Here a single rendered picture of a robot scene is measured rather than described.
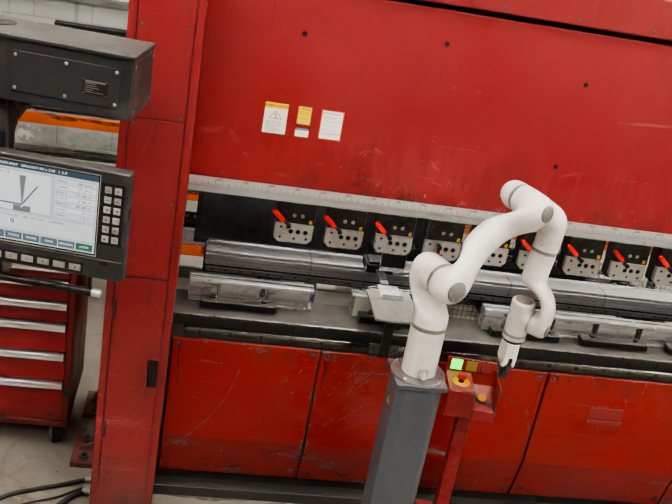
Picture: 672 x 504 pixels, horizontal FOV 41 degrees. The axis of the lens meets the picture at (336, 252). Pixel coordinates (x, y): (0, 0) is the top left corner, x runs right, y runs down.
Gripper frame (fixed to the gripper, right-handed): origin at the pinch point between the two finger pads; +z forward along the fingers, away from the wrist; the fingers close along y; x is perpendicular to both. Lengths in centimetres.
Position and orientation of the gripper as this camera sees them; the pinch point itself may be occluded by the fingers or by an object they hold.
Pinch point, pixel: (502, 372)
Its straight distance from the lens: 343.6
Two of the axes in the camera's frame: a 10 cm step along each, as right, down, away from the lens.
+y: -0.3, 4.6, -8.9
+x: 9.9, 1.6, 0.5
